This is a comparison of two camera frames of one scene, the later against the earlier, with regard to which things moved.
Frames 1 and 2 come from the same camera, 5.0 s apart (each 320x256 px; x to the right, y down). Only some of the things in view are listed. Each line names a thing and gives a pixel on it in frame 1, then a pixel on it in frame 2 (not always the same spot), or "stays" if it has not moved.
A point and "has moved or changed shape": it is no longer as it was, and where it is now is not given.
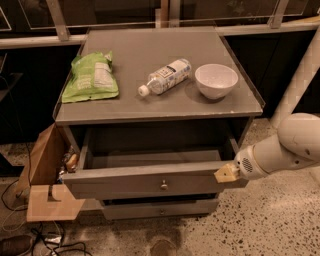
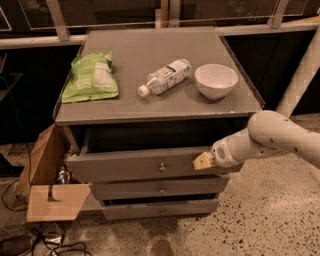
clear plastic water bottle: [165, 77] stays
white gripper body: [244, 164] -> [220, 154]
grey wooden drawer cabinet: [155, 112] stays
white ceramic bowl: [216, 81] stays
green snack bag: [91, 77] stays
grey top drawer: [123, 162] has moved or changed shape
